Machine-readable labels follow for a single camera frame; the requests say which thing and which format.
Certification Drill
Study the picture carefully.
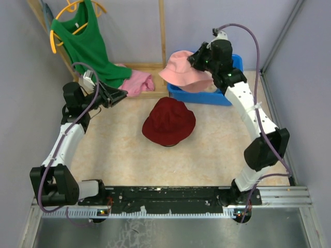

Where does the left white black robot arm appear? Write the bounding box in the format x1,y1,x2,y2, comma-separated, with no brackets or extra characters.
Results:
29,82,128,210

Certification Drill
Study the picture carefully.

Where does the green tank top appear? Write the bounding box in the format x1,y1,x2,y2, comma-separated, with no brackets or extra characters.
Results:
51,1,132,88

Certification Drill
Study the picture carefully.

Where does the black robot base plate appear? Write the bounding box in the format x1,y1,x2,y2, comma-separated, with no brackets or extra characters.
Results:
79,186,262,221

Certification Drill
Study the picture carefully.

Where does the yellow clothes hanger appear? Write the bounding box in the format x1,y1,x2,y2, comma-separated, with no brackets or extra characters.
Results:
49,1,108,54

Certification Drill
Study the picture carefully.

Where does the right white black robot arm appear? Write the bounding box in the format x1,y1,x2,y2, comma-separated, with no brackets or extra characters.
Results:
188,31,290,206

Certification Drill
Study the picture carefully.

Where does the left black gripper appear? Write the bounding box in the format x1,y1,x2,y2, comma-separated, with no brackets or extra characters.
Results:
81,79,128,112

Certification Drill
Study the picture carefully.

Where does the purple cable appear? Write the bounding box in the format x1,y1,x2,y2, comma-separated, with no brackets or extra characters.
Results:
37,61,100,228
213,23,293,224

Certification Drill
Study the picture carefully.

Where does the teal clothes hanger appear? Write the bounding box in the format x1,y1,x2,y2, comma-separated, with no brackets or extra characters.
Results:
41,1,54,34

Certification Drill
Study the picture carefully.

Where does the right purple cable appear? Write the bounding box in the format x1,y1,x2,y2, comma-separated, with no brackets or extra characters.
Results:
213,23,293,224

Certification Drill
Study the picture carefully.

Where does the blue plastic bin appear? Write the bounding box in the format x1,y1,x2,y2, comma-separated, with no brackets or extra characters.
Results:
167,53,244,106

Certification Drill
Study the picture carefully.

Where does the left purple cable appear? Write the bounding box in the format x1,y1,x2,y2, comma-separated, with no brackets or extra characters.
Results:
37,61,100,228

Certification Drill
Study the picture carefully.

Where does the dark red bucket hat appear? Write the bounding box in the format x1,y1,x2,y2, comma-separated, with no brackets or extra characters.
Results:
142,97,196,146

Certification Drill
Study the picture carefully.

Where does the pink crumpled garment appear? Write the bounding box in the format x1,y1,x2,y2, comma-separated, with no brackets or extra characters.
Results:
119,70,155,97

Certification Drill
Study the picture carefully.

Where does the wooden clothes rack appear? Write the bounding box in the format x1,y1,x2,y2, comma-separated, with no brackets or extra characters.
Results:
27,1,169,99

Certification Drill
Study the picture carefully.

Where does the beige bucket hat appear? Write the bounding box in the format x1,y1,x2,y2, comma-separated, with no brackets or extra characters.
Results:
204,84,220,93

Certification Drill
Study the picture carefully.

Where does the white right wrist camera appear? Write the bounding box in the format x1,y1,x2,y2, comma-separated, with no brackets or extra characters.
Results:
212,28,229,42

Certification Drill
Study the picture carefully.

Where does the pink bucket hat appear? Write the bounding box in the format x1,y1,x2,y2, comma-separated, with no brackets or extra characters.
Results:
159,50,213,93

